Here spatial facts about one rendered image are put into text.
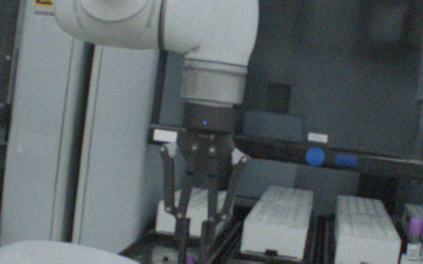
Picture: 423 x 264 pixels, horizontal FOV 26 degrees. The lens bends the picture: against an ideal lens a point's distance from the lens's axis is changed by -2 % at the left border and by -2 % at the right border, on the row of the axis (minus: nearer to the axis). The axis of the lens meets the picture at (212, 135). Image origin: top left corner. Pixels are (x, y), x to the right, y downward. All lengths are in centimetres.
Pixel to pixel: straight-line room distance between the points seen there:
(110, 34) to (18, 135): 38
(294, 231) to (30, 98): 50
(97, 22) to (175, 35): 11
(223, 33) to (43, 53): 42
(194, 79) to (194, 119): 6
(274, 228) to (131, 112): 31
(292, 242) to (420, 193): 86
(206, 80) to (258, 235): 32
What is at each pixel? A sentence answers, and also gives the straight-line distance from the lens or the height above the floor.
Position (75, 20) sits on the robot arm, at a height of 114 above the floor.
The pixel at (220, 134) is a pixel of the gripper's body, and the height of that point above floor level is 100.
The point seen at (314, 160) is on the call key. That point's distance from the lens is 149.
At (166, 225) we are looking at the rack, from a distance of 158.
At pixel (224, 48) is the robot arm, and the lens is 129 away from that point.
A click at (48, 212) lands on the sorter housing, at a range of 161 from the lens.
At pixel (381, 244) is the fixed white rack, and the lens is 149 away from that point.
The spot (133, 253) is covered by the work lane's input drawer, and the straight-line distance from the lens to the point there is 143.
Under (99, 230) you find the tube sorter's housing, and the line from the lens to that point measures 159.
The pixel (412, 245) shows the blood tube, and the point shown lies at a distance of 121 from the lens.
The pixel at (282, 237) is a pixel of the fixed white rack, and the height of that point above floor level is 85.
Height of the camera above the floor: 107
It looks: 3 degrees down
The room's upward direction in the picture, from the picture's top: 7 degrees clockwise
